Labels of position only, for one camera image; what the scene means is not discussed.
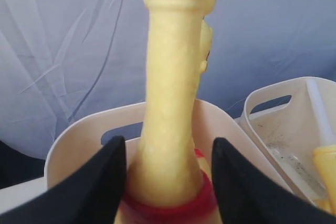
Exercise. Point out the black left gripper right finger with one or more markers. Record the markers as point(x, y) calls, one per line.
point(245, 195)

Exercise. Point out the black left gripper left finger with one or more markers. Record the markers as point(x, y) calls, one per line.
point(92, 194)

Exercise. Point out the yellow rubber chicken red collar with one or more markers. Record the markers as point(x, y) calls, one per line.
point(165, 180)

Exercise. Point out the broken chicken head with squeaker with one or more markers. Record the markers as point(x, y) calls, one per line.
point(324, 155)

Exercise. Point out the cream bin black O mark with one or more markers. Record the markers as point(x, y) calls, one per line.
point(80, 141)

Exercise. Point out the cream bin black X mark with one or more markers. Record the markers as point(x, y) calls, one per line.
point(281, 119)

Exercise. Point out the blue backdrop curtain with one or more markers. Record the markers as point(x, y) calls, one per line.
point(64, 59)

